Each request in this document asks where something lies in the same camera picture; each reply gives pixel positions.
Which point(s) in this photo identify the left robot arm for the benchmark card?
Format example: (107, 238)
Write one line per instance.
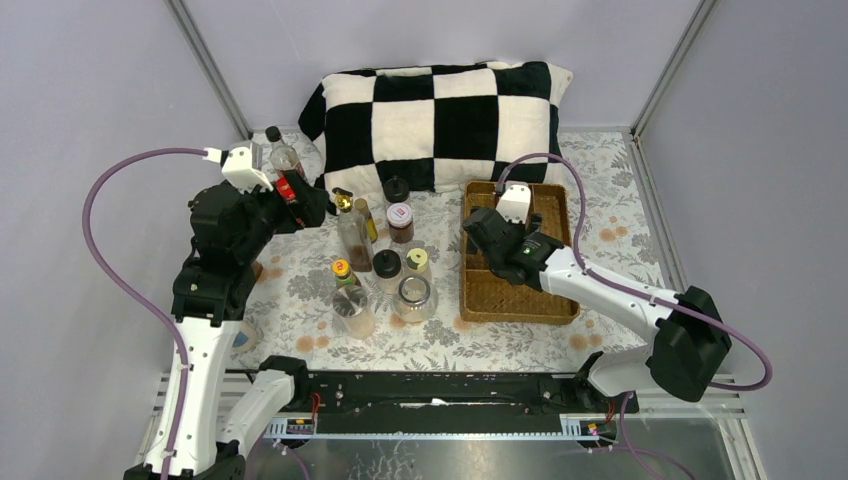
(230, 230)

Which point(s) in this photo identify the white lid brown sauce jar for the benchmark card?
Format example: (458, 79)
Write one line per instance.
(401, 222)

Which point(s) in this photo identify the clear vinegar bottle black cap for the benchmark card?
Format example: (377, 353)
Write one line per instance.
(282, 157)

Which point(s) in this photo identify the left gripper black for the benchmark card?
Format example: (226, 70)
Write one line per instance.
(309, 208)

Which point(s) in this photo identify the green bottle yellow cap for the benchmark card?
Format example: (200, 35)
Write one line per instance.
(343, 273)

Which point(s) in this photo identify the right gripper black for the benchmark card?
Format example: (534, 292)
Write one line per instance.
(536, 221)

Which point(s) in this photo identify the glass jar silver lid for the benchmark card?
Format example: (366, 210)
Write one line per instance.
(415, 299)

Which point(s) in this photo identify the black cap shaker bottle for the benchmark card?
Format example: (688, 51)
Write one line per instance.
(395, 190)

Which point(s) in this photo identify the red lid chili sauce jar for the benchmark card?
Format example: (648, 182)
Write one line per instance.
(286, 191)

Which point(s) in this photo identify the small yellow oil bottle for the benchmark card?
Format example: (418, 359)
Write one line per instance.
(362, 207)

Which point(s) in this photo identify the black white checkered pillow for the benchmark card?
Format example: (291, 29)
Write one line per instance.
(436, 126)

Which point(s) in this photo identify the woven wicker tray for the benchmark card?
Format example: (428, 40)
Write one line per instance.
(487, 298)

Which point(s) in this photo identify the floral tablecloth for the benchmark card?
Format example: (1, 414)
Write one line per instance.
(289, 311)

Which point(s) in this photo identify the yellow cap spice bottle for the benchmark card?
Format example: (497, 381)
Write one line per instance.
(417, 263)

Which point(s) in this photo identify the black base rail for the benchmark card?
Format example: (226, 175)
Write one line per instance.
(350, 403)

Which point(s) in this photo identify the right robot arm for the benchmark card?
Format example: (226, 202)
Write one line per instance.
(681, 353)

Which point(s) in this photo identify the black cap salt shaker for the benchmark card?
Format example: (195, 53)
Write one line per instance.
(387, 266)

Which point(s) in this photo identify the glass cruet gold spout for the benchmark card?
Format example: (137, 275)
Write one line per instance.
(353, 233)

